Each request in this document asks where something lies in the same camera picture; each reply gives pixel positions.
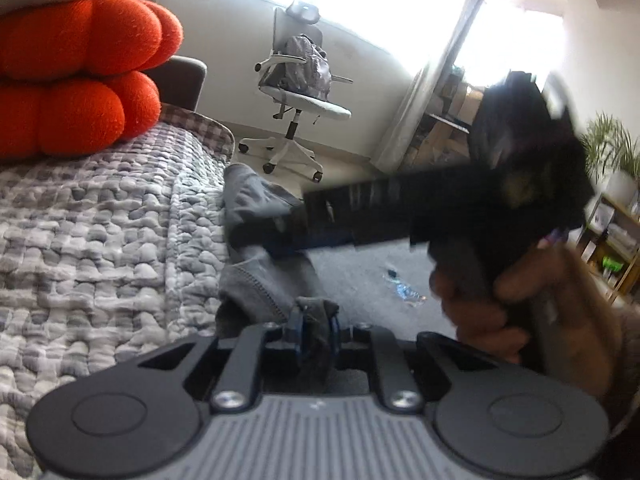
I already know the grey curtain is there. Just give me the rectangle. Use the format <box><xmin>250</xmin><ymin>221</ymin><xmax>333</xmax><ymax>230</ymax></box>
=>
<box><xmin>370</xmin><ymin>0</ymin><xmax>496</xmax><ymax>176</ymax></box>

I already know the green potted plant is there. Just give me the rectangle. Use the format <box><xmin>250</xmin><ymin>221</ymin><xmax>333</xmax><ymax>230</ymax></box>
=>
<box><xmin>582</xmin><ymin>112</ymin><xmax>640</xmax><ymax>201</ymax></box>

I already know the person's right hand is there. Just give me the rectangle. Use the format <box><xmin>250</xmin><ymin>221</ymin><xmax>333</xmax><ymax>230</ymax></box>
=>
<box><xmin>430</xmin><ymin>245</ymin><xmax>621</xmax><ymax>401</ymax></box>

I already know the light grey quilted blanket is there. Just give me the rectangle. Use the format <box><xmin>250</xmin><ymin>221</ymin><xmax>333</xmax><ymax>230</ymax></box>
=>
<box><xmin>162</xmin><ymin>160</ymin><xmax>236</xmax><ymax>361</ymax></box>

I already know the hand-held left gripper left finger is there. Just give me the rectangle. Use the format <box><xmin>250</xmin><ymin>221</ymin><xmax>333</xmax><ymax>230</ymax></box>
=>
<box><xmin>132</xmin><ymin>310</ymin><xmax>303</xmax><ymax>413</ymax></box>

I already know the person's right forearm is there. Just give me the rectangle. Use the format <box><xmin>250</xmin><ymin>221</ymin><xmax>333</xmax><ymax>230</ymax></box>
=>
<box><xmin>590</xmin><ymin>305</ymin><xmax>640</xmax><ymax>461</ymax></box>

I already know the grey checked quilted blanket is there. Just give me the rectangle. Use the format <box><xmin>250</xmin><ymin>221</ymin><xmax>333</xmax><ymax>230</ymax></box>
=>
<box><xmin>0</xmin><ymin>105</ymin><xmax>236</xmax><ymax>480</ymax></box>

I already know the wooden shelf rack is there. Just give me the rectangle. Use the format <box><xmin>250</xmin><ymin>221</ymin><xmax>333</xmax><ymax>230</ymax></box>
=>
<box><xmin>575</xmin><ymin>192</ymin><xmax>640</xmax><ymax>306</ymax></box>

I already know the grey office chair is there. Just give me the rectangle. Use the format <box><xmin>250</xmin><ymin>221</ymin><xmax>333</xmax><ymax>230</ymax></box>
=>
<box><xmin>238</xmin><ymin>1</ymin><xmax>353</xmax><ymax>183</ymax></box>

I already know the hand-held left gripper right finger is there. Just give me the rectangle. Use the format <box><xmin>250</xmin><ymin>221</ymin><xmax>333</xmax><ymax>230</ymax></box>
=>
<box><xmin>327</xmin><ymin>315</ymin><xmax>506</xmax><ymax>413</ymax></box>

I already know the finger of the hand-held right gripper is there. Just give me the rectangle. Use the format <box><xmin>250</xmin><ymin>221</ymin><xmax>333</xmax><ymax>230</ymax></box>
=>
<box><xmin>227</xmin><ymin>205</ymin><xmax>308</xmax><ymax>261</ymax></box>

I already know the grey shirt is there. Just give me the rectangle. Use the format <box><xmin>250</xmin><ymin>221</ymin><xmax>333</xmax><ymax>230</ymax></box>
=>
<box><xmin>215</xmin><ymin>162</ymin><xmax>461</xmax><ymax>396</ymax></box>

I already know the grey backpack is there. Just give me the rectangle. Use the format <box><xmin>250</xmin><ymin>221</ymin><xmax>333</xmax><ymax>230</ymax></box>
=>
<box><xmin>272</xmin><ymin>34</ymin><xmax>332</xmax><ymax>101</ymax></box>

